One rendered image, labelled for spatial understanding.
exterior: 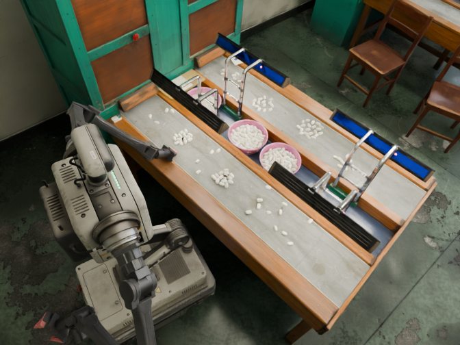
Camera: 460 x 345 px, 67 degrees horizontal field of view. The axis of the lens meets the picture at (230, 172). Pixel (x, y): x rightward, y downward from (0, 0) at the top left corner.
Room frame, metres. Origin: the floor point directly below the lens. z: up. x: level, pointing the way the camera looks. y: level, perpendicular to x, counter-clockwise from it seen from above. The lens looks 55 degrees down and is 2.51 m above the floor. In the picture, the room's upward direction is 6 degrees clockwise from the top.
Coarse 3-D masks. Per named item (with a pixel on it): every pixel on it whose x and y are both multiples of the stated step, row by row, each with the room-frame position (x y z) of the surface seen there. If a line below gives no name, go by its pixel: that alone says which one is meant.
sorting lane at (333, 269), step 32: (160, 128) 1.54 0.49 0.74; (192, 128) 1.57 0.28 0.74; (192, 160) 1.30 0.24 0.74; (224, 160) 1.33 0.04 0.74; (224, 192) 1.09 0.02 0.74; (256, 192) 1.12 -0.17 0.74; (256, 224) 0.91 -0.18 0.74; (288, 224) 0.93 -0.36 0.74; (288, 256) 0.74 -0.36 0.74; (320, 256) 0.76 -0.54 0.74; (352, 256) 0.77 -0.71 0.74; (320, 288) 0.58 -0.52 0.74; (352, 288) 0.60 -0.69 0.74
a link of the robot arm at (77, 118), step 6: (72, 102) 1.26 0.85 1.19; (72, 108) 1.21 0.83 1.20; (78, 108) 1.22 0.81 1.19; (84, 108) 1.26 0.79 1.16; (66, 114) 1.21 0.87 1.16; (72, 114) 1.14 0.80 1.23; (78, 114) 1.14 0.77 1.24; (84, 114) 1.24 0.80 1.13; (90, 114) 1.25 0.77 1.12; (72, 120) 1.08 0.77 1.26; (78, 120) 1.06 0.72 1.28; (84, 120) 1.10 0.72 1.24; (90, 120) 1.24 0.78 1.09; (72, 126) 1.04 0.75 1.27; (78, 126) 0.96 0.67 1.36; (84, 126) 0.98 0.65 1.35
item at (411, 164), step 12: (336, 108) 1.51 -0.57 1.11; (336, 120) 1.46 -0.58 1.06; (348, 120) 1.44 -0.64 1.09; (360, 132) 1.38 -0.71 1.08; (372, 144) 1.31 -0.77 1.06; (384, 144) 1.29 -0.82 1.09; (396, 156) 1.23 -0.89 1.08; (408, 156) 1.21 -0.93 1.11; (408, 168) 1.17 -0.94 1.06; (420, 168) 1.15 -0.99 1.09; (432, 168) 1.14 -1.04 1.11
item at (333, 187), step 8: (368, 136) 1.32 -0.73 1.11; (360, 144) 1.25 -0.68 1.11; (352, 152) 1.23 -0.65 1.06; (392, 152) 1.22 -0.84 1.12; (384, 160) 1.16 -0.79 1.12; (344, 168) 1.23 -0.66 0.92; (376, 168) 1.14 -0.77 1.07; (344, 176) 1.23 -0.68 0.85; (368, 176) 1.16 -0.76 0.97; (336, 184) 1.23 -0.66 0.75; (352, 184) 1.18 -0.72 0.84; (368, 184) 1.14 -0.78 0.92; (336, 192) 1.21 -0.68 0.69; (344, 192) 1.20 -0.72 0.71; (360, 192) 1.14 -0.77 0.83; (352, 200) 1.15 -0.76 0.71
